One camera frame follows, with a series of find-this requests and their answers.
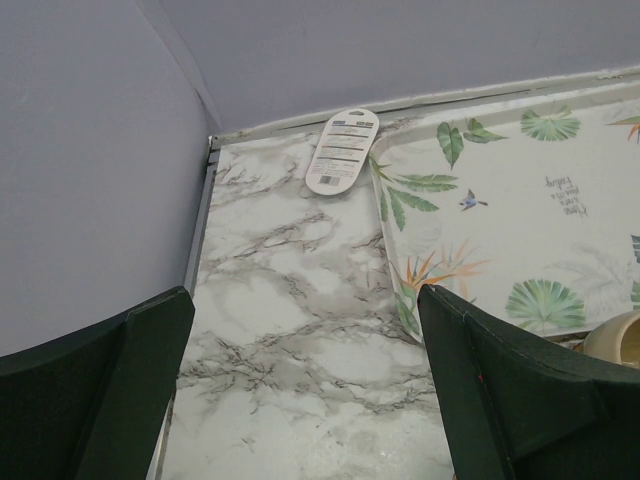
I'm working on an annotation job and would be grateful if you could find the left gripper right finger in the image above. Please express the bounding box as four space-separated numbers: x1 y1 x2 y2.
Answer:
417 286 639 479

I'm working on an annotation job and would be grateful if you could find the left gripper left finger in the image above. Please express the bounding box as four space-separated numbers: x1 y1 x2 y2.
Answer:
1 286 195 479

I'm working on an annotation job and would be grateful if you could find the tan brown mug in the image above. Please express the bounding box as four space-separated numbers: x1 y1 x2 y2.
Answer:
582 310 639 369

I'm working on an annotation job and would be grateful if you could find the floral serving tray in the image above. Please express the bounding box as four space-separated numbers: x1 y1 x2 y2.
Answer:
369 88 639 339

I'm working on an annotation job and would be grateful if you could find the white barcode tag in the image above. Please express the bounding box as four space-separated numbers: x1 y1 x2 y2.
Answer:
305 108 380 196

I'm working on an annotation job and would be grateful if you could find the aluminium rail frame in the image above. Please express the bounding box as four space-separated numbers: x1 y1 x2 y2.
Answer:
163 70 639 479

